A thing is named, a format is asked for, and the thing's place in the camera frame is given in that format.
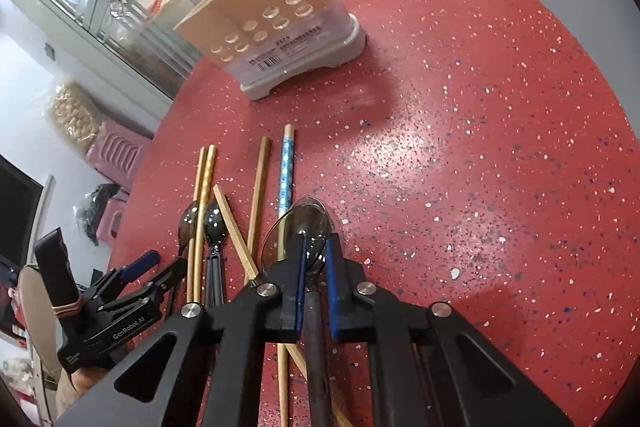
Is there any small dark spoon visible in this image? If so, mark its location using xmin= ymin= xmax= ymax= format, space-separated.
xmin=205 ymin=199 xmax=227 ymax=308
xmin=178 ymin=202 xmax=198 ymax=257

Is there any blue patterned chopstick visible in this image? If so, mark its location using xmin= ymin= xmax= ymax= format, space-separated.
xmin=275 ymin=122 xmax=296 ymax=427

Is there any plain wooden chopstick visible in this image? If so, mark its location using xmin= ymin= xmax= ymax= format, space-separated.
xmin=247 ymin=135 xmax=271 ymax=262

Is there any large spoon black handle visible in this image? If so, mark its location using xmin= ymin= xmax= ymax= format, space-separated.
xmin=260 ymin=197 xmax=334 ymax=426

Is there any yellow patterned chopstick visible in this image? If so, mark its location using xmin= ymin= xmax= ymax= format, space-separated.
xmin=193 ymin=144 xmax=217 ymax=305
xmin=186 ymin=146 xmax=206 ymax=303

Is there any small pink stool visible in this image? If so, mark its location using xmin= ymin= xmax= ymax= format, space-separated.
xmin=96 ymin=191 xmax=129 ymax=247

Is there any diagonal wooden chopstick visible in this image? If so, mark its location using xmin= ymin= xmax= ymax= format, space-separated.
xmin=214 ymin=185 xmax=352 ymax=426

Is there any black plastic bag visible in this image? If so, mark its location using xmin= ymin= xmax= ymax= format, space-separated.
xmin=74 ymin=183 xmax=122 ymax=246

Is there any pink plastic stool stack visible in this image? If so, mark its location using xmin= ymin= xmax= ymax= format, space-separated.
xmin=86 ymin=119 xmax=152 ymax=192

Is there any bag of nuts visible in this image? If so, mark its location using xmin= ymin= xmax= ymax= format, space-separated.
xmin=48 ymin=82 xmax=103 ymax=156

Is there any beige cutlery holder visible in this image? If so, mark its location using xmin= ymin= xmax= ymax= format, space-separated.
xmin=174 ymin=0 xmax=366 ymax=100

